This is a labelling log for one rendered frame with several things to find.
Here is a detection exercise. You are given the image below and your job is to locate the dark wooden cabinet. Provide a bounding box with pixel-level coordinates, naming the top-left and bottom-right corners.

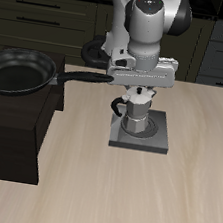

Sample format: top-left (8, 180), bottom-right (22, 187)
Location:
top-left (0, 44), bottom-right (72, 188)

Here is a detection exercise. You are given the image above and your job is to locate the black frying pan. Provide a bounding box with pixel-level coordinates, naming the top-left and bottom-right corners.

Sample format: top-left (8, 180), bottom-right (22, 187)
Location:
top-left (0, 44), bottom-right (117, 112)

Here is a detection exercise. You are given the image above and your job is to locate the silver moka pot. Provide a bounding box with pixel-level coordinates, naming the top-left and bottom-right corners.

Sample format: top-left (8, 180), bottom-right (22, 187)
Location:
top-left (107, 83), bottom-right (155, 137)

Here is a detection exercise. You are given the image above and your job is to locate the dark grey stove plate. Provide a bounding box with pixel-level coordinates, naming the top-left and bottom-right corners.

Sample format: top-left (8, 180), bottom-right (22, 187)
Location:
top-left (107, 103), bottom-right (175, 156)

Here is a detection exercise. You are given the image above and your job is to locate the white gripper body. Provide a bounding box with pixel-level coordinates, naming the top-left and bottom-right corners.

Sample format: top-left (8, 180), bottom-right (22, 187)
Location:
top-left (103, 48), bottom-right (180, 96)

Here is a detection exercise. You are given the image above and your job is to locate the dark olive kitchen cupboard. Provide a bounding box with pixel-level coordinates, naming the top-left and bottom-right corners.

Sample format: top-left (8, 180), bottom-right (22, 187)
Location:
top-left (0, 0), bottom-right (216, 86)

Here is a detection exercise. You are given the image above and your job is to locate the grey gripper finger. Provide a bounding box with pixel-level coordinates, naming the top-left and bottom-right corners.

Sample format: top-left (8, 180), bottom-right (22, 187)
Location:
top-left (148, 87), bottom-right (159, 100)
top-left (127, 85), bottom-right (137, 95)

